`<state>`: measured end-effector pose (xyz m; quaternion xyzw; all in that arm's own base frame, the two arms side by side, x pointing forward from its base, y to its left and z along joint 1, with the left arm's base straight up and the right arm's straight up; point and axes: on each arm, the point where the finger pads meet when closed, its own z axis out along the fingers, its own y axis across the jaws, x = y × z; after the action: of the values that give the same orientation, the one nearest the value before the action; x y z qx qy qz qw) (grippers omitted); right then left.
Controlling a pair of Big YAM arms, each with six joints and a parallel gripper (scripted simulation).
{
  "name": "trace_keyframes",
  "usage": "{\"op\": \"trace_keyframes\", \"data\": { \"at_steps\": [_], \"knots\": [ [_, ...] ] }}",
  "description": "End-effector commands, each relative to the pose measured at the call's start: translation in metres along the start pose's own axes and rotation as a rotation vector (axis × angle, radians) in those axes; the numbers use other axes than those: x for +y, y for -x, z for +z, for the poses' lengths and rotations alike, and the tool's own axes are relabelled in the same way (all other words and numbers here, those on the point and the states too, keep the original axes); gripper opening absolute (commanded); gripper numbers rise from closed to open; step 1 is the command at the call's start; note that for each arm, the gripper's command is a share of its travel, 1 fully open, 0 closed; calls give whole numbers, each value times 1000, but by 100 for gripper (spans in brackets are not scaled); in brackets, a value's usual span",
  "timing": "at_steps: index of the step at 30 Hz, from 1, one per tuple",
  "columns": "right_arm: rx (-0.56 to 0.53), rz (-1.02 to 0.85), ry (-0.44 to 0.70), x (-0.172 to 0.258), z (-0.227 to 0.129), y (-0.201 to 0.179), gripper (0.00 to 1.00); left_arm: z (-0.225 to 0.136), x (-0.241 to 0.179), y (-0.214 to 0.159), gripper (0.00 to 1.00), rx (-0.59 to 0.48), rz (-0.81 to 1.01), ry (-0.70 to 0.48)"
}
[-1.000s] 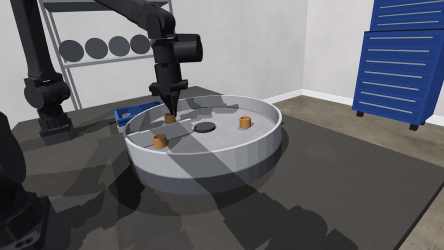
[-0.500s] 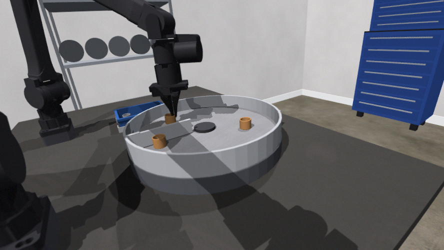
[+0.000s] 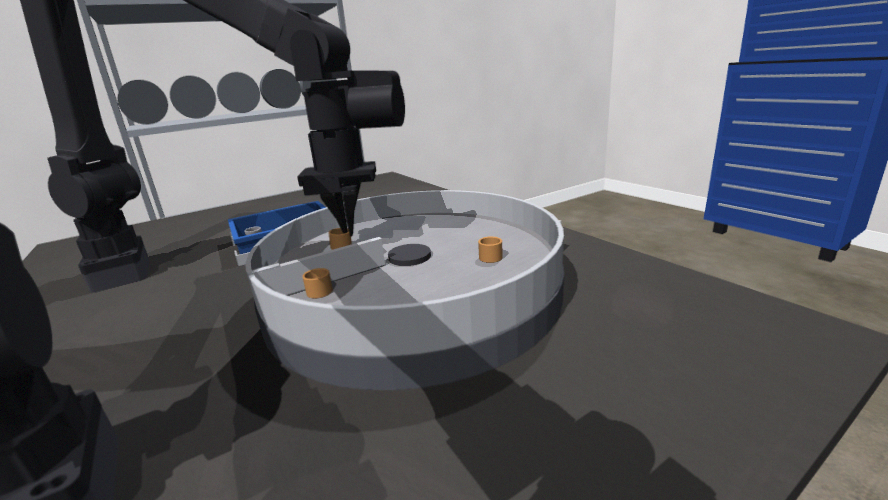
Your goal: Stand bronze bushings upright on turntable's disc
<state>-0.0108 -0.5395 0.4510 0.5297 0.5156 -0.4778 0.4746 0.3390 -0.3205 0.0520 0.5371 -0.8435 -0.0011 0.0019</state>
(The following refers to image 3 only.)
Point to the bronze bushing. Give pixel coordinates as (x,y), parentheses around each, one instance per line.
(490,249)
(340,240)
(317,283)

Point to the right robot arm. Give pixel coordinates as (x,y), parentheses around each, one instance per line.
(47,435)

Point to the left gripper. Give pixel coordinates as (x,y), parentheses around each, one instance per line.
(337,163)

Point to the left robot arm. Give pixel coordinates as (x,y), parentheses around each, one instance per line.
(97,191)

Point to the blue tray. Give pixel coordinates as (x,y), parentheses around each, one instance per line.
(267,221)

